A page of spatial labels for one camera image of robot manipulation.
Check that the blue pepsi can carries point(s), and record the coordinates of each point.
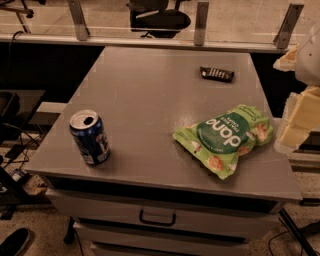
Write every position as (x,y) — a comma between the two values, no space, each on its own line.
(87,130)

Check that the black drawer handle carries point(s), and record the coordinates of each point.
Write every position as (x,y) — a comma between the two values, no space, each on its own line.
(152,218)

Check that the black shoe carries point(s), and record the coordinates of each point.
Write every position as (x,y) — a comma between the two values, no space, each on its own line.
(16,243)

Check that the metal railing post right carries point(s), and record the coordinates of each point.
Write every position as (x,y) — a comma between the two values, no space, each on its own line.
(282,39)

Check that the grey drawer cabinet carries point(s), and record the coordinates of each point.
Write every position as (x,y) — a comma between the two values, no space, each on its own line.
(142,96)

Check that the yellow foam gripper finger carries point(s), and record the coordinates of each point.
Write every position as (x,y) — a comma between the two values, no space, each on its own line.
(287,62)
(301,115)

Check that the black office chair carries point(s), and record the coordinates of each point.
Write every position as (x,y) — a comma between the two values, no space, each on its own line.
(154,18)

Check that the green rice chips bag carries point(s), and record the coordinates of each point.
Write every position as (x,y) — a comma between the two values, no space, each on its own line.
(219,142)

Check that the metal railing post left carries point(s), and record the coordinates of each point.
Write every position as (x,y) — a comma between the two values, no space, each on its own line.
(81,30)

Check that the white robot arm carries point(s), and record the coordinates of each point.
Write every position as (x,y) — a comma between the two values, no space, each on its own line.
(308,58)

